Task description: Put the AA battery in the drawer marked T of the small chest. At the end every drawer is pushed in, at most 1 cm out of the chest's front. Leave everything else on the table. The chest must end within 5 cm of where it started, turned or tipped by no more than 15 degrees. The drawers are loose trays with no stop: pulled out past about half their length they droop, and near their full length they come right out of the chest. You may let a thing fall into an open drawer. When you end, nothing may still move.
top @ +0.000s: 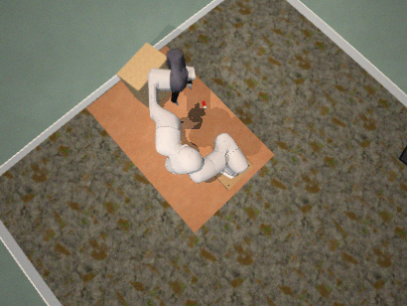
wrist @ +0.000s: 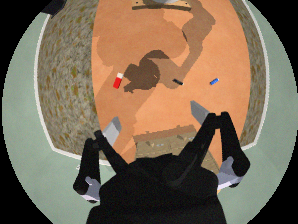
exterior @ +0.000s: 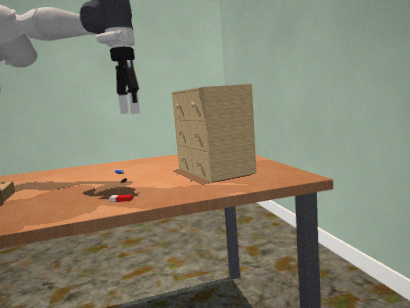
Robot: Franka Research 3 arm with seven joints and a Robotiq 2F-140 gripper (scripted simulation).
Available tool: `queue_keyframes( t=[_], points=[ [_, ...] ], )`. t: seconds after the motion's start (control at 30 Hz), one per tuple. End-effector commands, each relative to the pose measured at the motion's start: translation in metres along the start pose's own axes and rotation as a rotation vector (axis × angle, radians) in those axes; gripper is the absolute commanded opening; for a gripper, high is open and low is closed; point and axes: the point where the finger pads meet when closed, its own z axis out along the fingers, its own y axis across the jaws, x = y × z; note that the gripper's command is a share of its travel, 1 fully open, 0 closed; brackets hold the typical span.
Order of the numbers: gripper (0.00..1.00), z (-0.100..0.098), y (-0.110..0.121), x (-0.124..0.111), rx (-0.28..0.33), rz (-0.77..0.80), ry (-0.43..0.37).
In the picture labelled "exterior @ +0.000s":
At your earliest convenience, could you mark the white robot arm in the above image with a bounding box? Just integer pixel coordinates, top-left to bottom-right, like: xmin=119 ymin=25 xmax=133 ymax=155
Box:
xmin=0 ymin=0 xmax=135 ymax=67

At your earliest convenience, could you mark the wooden drawer front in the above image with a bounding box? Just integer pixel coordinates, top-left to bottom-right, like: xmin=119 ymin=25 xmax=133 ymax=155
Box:
xmin=189 ymin=120 xmax=208 ymax=150
xmin=177 ymin=145 xmax=193 ymax=173
xmin=175 ymin=120 xmax=191 ymax=146
xmin=187 ymin=90 xmax=206 ymax=119
xmin=192 ymin=148 xmax=210 ymax=180
xmin=173 ymin=93 xmax=188 ymax=118

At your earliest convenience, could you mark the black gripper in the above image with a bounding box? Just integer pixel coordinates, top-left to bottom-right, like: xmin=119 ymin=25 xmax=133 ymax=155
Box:
xmin=110 ymin=46 xmax=140 ymax=114

